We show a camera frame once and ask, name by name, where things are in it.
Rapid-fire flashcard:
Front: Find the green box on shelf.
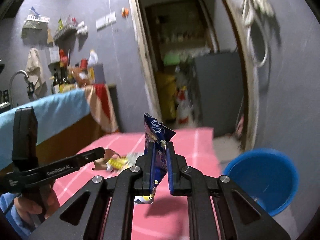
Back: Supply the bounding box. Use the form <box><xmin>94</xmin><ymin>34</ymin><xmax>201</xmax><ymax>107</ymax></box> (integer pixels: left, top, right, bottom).
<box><xmin>163</xmin><ymin>54</ymin><xmax>180</xmax><ymax>66</ymax></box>

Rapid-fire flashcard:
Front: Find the light blue towel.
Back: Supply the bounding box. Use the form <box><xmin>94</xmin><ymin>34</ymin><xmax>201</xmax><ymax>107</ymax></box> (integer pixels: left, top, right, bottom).
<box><xmin>1</xmin><ymin>88</ymin><xmax>90</xmax><ymax>168</ymax></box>

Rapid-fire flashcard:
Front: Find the dark glass bottle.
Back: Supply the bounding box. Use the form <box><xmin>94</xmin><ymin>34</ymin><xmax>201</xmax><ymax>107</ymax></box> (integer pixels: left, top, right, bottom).
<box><xmin>52</xmin><ymin>69</ymin><xmax>60</xmax><ymax>94</ymax></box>

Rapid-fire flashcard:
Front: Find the red white rice bag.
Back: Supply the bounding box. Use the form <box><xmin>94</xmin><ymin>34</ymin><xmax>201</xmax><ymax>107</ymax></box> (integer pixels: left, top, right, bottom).
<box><xmin>176</xmin><ymin>86</ymin><xmax>193</xmax><ymax>125</ymax></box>

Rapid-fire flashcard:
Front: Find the white rubber glove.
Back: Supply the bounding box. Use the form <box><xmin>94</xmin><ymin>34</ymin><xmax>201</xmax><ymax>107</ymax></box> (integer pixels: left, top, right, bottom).
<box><xmin>252</xmin><ymin>0</ymin><xmax>274</xmax><ymax>17</ymax></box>

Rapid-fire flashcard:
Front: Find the yellow snack wrapper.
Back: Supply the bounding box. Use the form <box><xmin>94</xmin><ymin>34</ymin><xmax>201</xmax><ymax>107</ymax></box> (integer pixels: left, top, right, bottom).
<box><xmin>92</xmin><ymin>148</ymin><xmax>140</xmax><ymax>172</ymax></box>

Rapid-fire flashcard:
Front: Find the blue plastic basin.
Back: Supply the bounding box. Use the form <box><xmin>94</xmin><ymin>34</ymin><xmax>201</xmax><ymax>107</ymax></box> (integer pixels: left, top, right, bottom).
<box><xmin>222</xmin><ymin>148</ymin><xmax>299</xmax><ymax>216</ymax></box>

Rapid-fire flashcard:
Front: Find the grey washing machine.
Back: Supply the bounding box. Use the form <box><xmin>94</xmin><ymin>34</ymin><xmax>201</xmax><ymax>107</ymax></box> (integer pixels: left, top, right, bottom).
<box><xmin>194</xmin><ymin>51</ymin><xmax>244</xmax><ymax>137</ymax></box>

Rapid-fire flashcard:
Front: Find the wire wall shelf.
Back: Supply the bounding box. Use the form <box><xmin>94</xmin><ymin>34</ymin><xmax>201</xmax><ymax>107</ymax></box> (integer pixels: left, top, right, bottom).
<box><xmin>53</xmin><ymin>17</ymin><xmax>78</xmax><ymax>42</ymax></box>

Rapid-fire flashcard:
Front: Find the white basket wall shelf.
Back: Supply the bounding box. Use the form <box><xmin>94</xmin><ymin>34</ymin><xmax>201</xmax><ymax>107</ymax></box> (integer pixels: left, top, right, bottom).
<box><xmin>22</xmin><ymin>7</ymin><xmax>50</xmax><ymax>30</ymax></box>

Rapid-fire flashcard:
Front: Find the brown paper bag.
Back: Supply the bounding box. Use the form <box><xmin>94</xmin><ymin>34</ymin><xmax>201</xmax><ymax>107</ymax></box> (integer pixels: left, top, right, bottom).
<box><xmin>68</xmin><ymin>66</ymin><xmax>91</xmax><ymax>88</ymax></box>

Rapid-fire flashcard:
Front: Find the beige hanging rag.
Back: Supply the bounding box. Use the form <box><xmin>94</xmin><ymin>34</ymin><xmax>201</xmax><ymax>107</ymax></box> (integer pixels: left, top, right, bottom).
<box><xmin>25</xmin><ymin>48</ymin><xmax>46</xmax><ymax>96</ymax></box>

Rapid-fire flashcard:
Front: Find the dark blue snack wrapper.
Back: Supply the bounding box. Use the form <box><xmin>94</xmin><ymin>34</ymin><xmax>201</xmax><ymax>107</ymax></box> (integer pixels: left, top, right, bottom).
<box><xmin>135</xmin><ymin>113</ymin><xmax>176</xmax><ymax>204</ymax></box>

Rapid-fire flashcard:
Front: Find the red paper cup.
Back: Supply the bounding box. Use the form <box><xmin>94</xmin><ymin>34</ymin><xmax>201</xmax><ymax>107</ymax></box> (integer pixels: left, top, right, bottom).
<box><xmin>79</xmin><ymin>59</ymin><xmax>88</xmax><ymax>70</ymax></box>

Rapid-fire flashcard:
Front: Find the blue sleeve forearm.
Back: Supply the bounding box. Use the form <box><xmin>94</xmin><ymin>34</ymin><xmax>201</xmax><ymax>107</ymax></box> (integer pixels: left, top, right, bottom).
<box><xmin>1</xmin><ymin>193</ymin><xmax>33</xmax><ymax>239</ymax></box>

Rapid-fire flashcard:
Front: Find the orange wall hook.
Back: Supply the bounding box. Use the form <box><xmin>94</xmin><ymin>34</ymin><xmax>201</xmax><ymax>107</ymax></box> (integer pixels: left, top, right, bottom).
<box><xmin>121</xmin><ymin>8</ymin><xmax>129</xmax><ymax>18</ymax></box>

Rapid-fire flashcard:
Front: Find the left hand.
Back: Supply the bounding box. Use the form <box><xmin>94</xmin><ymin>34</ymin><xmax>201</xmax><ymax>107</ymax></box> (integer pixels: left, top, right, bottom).
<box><xmin>14</xmin><ymin>183</ymin><xmax>60</xmax><ymax>225</ymax></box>

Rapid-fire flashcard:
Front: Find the red and beige cloth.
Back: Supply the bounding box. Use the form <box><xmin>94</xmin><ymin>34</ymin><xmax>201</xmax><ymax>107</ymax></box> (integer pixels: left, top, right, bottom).
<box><xmin>84</xmin><ymin>84</ymin><xmax>119</xmax><ymax>134</ymax></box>

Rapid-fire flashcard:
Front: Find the white wall switch plate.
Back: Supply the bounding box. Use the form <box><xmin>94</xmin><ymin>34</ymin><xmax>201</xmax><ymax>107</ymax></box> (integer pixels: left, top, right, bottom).
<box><xmin>96</xmin><ymin>12</ymin><xmax>116</xmax><ymax>31</ymax></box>

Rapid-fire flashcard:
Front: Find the chrome faucet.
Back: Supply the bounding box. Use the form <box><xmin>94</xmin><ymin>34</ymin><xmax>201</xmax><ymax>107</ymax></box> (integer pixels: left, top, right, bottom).
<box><xmin>9</xmin><ymin>70</ymin><xmax>34</xmax><ymax>108</ymax></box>

